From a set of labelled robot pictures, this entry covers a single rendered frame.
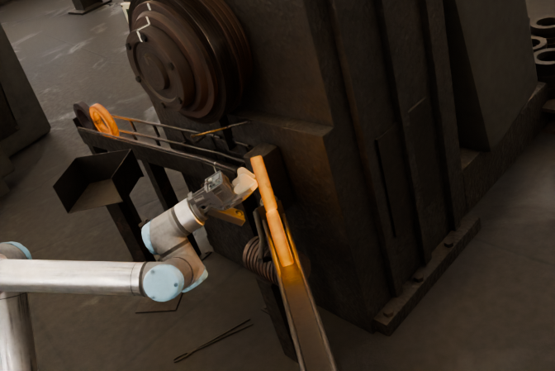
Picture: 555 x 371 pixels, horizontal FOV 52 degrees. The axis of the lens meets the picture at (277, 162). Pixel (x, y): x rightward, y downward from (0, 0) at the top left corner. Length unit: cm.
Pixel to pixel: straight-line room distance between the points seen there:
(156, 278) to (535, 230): 165
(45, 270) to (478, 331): 145
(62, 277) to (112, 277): 14
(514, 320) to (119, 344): 157
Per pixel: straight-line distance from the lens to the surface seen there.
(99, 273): 157
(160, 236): 162
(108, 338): 269
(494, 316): 227
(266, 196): 153
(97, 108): 276
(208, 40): 169
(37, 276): 165
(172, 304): 266
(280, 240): 153
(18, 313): 190
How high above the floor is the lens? 170
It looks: 31 degrees down
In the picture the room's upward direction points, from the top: 17 degrees counter-clockwise
